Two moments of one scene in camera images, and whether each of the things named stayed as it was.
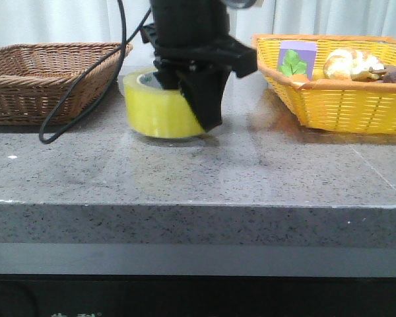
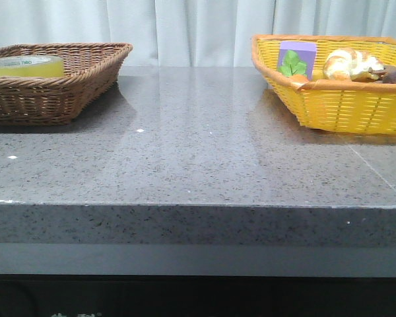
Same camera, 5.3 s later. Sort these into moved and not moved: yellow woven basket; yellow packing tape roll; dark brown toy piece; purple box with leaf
Moved: yellow packing tape roll
Not moved: dark brown toy piece; yellow woven basket; purple box with leaf
